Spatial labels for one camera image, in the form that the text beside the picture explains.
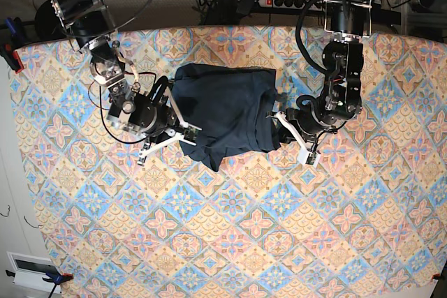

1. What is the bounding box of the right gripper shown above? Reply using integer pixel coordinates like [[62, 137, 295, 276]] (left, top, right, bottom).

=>
[[118, 76, 180, 137]]

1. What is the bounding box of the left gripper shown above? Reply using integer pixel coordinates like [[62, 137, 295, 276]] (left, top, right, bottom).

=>
[[277, 95, 346, 144]]

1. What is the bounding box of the dark navy t-shirt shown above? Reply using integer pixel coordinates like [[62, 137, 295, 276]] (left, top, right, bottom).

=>
[[172, 64, 280, 171]]

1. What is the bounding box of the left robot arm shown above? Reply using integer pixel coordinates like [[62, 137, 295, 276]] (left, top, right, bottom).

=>
[[275, 0, 373, 145]]

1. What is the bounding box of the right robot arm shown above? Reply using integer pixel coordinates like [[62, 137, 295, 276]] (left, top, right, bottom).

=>
[[50, 0, 188, 139]]

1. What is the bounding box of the colourful patterned tablecloth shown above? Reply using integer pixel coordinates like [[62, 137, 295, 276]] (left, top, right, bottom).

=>
[[9, 33, 446, 297]]

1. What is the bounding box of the white power strip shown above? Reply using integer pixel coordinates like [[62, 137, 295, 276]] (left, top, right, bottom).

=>
[[258, 0, 308, 10]]

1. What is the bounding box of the upper left table clamp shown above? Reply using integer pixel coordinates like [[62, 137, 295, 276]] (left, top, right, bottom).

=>
[[1, 17, 25, 73]]

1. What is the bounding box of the table clamp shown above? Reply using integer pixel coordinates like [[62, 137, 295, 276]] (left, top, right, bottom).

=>
[[432, 274, 446, 281], [5, 270, 73, 297], [1, 17, 25, 73]]

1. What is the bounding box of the lower left table clamp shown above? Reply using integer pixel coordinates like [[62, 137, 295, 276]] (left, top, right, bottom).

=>
[[5, 270, 73, 297]]

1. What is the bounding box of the white floor vent box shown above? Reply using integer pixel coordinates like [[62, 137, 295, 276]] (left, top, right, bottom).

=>
[[7, 252, 58, 293]]

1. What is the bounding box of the lower right table clamp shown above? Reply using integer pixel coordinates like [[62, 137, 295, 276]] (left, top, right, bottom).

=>
[[432, 274, 446, 281]]

